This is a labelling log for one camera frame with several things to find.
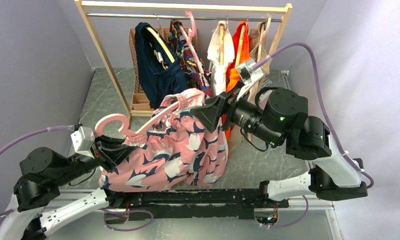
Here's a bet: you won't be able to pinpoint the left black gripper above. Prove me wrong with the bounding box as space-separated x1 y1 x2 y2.
54 129 141 185

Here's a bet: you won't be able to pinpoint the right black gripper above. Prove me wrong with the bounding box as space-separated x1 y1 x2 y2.
190 78 282 147

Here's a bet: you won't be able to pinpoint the pink plastic hanger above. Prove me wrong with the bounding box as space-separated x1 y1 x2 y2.
94 100 181 138
179 10 210 75

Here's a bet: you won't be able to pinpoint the pink patterned shorts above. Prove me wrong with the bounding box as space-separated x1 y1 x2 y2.
99 88 228 193

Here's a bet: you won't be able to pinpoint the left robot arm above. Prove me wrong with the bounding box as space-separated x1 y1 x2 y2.
0 137 135 240

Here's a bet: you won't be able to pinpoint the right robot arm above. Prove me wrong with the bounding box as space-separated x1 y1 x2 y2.
190 87 368 207

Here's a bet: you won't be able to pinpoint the wooden hanger in beige garment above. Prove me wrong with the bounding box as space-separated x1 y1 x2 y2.
248 14 272 103

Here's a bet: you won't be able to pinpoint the orange shorts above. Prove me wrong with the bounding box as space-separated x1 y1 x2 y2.
225 21 249 153

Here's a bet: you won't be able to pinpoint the wooden hanger in white garment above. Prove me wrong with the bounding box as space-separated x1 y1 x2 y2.
219 23 226 66

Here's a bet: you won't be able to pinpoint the yellow hanger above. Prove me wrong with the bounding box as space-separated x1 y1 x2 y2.
146 26 175 63

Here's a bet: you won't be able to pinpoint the wooden hanger in orange shorts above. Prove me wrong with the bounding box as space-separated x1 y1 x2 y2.
235 23 246 67

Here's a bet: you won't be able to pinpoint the colourful patterned garment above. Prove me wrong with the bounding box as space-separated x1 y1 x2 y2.
168 19 213 97

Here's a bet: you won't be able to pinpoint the navy blue garment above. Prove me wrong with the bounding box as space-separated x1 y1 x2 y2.
134 21 194 110

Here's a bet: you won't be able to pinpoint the white garment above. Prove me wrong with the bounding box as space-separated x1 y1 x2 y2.
207 20 235 96

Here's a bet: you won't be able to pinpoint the beige garment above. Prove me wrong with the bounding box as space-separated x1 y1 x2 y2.
226 21 271 153

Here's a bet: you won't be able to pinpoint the metal hanging rod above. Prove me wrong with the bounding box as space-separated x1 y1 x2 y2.
85 13 267 22

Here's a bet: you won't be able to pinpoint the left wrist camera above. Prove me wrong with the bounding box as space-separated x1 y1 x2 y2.
70 126 95 158

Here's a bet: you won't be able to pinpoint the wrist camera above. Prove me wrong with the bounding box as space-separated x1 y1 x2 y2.
236 58 267 101
70 126 95 158

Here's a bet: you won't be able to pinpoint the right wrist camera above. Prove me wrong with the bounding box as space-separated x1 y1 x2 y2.
236 58 267 101

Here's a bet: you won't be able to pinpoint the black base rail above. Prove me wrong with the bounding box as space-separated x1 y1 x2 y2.
105 188 289 221

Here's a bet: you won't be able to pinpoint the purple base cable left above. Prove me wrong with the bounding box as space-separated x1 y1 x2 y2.
99 207 154 232

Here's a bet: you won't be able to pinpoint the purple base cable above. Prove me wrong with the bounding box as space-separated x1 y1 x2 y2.
99 207 154 232
259 194 310 230

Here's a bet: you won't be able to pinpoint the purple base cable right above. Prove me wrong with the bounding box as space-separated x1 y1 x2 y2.
259 194 310 230

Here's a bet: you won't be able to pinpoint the wooden clothes rack frame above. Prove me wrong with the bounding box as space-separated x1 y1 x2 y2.
75 0 293 120

